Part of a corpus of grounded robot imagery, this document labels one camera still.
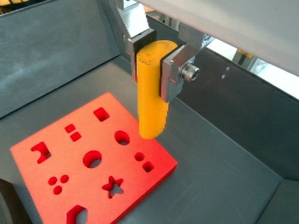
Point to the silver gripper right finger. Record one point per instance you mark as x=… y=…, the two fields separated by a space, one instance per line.
x=178 y=64

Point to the red shape sorter block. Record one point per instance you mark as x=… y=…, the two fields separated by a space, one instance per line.
x=87 y=164

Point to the yellow oval peg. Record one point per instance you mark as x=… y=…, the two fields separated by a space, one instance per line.
x=153 y=108

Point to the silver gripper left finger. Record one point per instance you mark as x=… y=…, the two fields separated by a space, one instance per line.
x=139 y=34

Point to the black curved holder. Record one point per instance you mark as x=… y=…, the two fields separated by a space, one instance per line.
x=13 y=212

